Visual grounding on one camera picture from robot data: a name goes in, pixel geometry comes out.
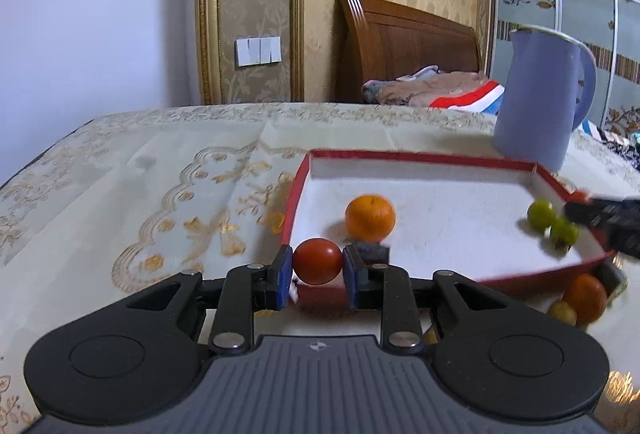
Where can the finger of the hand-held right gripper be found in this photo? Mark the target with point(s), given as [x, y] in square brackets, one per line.
[600, 216]

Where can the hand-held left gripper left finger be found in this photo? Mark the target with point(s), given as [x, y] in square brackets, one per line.
[285, 276]

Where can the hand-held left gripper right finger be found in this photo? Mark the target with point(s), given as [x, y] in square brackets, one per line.
[351, 279]

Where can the red cherry tomato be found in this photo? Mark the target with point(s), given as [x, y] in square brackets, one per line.
[317, 261]

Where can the green round fruit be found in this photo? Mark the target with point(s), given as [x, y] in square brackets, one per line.
[541, 214]
[564, 231]

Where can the orange mandarin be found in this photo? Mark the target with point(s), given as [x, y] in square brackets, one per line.
[585, 296]
[370, 218]

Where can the yellow-green round fruit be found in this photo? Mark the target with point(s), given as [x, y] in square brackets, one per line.
[562, 313]

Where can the red cardboard box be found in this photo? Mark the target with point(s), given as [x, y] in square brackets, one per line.
[450, 214]

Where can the dark multicoloured cloth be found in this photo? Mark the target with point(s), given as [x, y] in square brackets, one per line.
[620, 141]

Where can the blue plastic pitcher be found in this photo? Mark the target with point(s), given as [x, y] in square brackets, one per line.
[535, 104]

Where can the red white blue striped cloth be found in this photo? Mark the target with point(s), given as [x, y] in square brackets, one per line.
[465, 100]

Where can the cream gold embroidered tablecloth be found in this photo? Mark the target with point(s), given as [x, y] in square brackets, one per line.
[125, 174]

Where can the grey blue garment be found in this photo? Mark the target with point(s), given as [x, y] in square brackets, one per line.
[372, 89]

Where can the brown blanket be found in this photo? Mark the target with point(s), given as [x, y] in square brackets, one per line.
[430, 89]

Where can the wooden bed headboard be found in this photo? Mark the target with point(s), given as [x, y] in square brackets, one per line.
[410, 44]

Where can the white wall switch panel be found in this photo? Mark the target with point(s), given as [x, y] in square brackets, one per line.
[257, 50]

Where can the gold wall frame moulding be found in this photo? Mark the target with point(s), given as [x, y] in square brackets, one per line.
[208, 14]

